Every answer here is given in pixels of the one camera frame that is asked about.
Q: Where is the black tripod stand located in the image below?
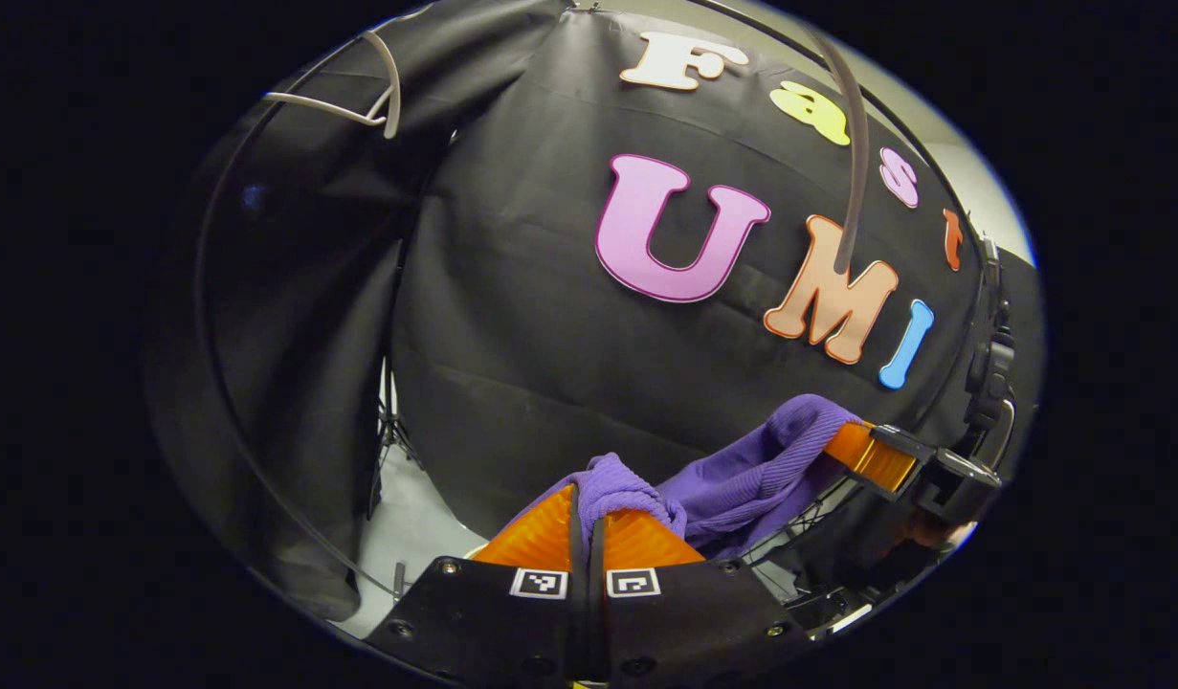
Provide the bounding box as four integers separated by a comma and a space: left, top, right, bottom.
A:
368, 354, 425, 522

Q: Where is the plain white clothes hanger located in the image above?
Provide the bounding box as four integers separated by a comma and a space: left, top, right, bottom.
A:
263, 31, 403, 140

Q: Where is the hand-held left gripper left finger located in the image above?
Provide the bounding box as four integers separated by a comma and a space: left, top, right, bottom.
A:
364, 483, 589, 685

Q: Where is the purple ribbed shirt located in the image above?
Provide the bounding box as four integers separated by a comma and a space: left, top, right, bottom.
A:
512, 393, 867, 561

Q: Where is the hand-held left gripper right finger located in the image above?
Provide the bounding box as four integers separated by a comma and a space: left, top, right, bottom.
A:
589, 507, 819, 685

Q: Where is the black clothes rack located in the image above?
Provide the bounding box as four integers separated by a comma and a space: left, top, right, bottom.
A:
194, 0, 991, 602

